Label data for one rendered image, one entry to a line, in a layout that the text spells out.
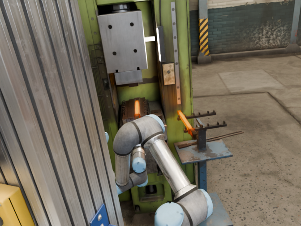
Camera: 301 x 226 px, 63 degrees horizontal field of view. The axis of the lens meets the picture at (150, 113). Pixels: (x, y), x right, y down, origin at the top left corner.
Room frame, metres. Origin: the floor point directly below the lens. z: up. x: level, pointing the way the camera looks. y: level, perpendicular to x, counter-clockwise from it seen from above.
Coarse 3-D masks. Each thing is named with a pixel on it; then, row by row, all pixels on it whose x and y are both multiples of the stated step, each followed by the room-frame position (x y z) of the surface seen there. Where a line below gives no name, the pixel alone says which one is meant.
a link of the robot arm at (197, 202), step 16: (144, 128) 1.01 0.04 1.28; (160, 128) 1.05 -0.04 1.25; (144, 144) 0.99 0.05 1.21; (160, 144) 0.97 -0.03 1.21; (160, 160) 0.93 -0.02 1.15; (176, 160) 0.94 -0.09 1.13; (176, 176) 0.86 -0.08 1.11; (176, 192) 0.83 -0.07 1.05; (192, 192) 0.80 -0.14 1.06; (192, 208) 0.75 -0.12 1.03; (208, 208) 0.76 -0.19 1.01
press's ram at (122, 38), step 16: (112, 16) 1.79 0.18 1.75; (128, 16) 1.79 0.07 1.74; (112, 32) 1.79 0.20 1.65; (128, 32) 1.79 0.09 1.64; (112, 48) 1.79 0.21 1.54; (128, 48) 1.79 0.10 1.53; (144, 48) 1.79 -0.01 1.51; (112, 64) 1.79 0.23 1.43; (128, 64) 1.79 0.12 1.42; (144, 64) 1.79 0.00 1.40
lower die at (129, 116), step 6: (126, 102) 2.16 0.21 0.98; (132, 102) 2.12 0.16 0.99; (144, 102) 2.08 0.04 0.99; (126, 108) 2.02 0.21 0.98; (132, 108) 1.98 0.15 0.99; (144, 108) 1.94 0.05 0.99; (126, 114) 1.88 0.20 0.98; (132, 114) 1.84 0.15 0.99; (144, 114) 1.81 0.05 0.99; (126, 120) 1.79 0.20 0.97; (132, 120) 1.79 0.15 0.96
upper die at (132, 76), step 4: (116, 72) 1.80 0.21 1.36; (120, 72) 1.79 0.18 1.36; (124, 72) 1.79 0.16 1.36; (128, 72) 1.79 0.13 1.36; (132, 72) 1.79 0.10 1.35; (136, 72) 1.79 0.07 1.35; (140, 72) 1.79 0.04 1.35; (116, 76) 1.79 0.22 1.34; (120, 76) 1.79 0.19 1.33; (124, 76) 1.79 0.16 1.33; (128, 76) 1.79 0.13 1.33; (132, 76) 1.79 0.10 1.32; (136, 76) 1.79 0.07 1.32; (140, 76) 1.79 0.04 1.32; (116, 80) 1.79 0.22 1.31; (120, 80) 1.79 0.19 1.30; (124, 80) 1.79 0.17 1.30; (128, 80) 1.79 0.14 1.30; (132, 80) 1.79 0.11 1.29; (136, 80) 1.79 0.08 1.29; (140, 80) 1.79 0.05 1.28; (116, 84) 1.79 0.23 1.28; (120, 84) 1.79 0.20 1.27
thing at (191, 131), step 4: (180, 112) 1.82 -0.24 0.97; (180, 116) 1.76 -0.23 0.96; (184, 116) 1.74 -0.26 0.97; (184, 120) 1.67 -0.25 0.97; (188, 124) 1.60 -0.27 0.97; (188, 128) 1.54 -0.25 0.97; (192, 128) 1.52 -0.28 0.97; (188, 132) 1.51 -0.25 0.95; (192, 132) 1.45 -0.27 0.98; (192, 136) 1.46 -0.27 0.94
